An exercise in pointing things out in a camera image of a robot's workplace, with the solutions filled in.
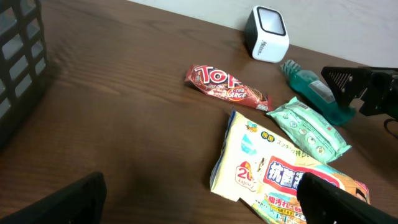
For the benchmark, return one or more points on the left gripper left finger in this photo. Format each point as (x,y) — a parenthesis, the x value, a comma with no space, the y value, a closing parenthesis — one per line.
(80,202)

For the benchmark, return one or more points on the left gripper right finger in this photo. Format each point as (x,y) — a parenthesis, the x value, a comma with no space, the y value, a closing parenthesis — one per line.
(322,202)

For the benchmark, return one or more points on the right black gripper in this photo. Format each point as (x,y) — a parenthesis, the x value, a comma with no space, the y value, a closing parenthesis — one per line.
(375,86)

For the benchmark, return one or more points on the teal mouthwash bottle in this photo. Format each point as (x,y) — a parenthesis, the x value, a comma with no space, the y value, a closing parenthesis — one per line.
(309,86)

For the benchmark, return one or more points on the light teal wipes pack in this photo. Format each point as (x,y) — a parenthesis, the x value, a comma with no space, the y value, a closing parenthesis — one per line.
(310,131)

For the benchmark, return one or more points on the yellow chips bag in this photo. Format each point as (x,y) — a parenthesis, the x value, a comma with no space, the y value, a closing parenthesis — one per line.
(264,170)

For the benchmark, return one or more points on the red Top chocolate bar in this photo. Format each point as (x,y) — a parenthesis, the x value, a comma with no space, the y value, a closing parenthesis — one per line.
(220,84)

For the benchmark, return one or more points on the white barcode scanner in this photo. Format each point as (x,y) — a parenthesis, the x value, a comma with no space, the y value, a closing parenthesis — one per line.
(265,35)

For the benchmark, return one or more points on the grey plastic basket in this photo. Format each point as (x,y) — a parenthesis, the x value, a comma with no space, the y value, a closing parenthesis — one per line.
(23,62)

